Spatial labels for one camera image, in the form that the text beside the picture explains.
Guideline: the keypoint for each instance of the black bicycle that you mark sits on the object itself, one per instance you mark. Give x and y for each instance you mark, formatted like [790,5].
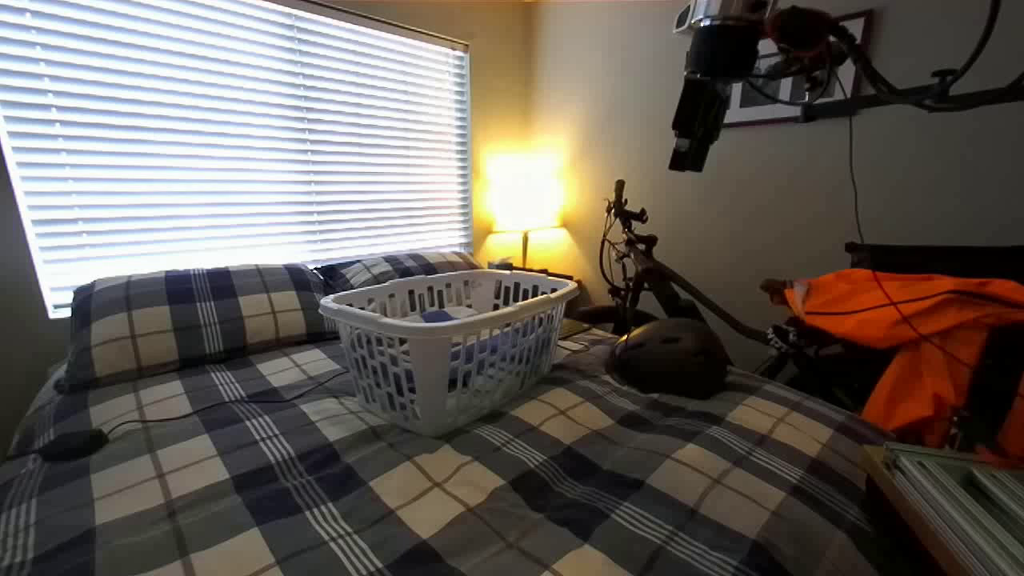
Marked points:
[631,268]

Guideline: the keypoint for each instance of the glowing table lamp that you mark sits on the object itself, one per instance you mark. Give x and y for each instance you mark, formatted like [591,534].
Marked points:
[525,200]

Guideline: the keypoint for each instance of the blue white striped towel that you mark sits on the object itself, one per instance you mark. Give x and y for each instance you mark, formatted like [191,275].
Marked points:
[437,315]

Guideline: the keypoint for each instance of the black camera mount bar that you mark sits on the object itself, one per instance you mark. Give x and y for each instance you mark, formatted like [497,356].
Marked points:
[915,96]

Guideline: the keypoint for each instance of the black bicycle helmet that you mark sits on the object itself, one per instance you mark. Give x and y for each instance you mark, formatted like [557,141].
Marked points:
[670,356]

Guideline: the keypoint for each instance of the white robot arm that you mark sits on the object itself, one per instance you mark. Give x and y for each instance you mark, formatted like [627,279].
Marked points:
[733,42]

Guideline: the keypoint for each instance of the white window blinds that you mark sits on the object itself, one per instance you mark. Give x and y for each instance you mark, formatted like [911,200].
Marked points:
[221,131]

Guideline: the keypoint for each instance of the white plastic laundry basket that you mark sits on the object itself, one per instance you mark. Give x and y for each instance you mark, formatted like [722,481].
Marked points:
[441,374]

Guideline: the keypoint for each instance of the framed wall picture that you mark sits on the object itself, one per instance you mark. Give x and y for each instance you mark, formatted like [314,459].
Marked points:
[777,96]

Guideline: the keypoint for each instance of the black computer mouse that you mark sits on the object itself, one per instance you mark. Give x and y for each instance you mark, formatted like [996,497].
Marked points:
[69,445]

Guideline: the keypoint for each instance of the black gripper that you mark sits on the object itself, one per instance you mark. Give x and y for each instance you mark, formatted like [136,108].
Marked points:
[700,118]

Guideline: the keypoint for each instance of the plaid pillow near window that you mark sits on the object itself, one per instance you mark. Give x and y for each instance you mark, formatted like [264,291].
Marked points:
[162,322]

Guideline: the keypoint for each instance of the plaid bed comforter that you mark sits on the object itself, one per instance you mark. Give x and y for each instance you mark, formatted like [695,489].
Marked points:
[268,469]

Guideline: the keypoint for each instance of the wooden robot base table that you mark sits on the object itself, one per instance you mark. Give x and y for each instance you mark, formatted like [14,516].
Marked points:
[963,510]

